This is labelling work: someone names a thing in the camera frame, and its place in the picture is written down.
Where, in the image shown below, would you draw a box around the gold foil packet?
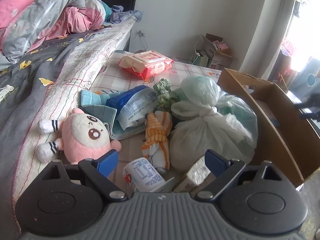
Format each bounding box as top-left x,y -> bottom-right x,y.
173,155 -> 216,194

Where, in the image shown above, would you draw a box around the pink plush doll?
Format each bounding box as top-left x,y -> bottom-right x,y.
35,108 -> 121,164

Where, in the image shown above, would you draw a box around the white yogurt cup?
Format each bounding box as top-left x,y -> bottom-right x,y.
123,157 -> 175,193

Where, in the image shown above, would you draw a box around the teal checkered towel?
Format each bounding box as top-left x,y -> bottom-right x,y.
79,90 -> 146,140

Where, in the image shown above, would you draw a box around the blue white plastic pouch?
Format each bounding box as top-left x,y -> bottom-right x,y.
105,85 -> 157,130

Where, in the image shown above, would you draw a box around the orange striped cloth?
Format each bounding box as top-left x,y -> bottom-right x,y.
141,111 -> 172,174

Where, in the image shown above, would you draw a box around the brown cardboard box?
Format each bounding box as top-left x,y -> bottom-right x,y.
217,68 -> 319,186

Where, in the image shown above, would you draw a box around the green scrunchie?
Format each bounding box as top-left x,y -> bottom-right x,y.
153,78 -> 180,112

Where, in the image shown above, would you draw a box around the small open cardboard box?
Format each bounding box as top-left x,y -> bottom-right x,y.
201,33 -> 237,70

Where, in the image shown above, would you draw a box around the green paper bag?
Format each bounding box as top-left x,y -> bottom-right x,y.
190,50 -> 210,68

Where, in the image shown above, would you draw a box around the red wet wipes pack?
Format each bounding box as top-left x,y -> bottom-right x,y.
118,50 -> 174,81

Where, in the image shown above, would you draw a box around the blue clothes pile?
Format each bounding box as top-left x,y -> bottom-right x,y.
102,2 -> 143,24

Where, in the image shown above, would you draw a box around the pink and grey duvet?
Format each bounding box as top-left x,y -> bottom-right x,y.
1,0 -> 106,69

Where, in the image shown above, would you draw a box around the wall power socket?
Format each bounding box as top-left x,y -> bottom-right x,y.
137,29 -> 146,37

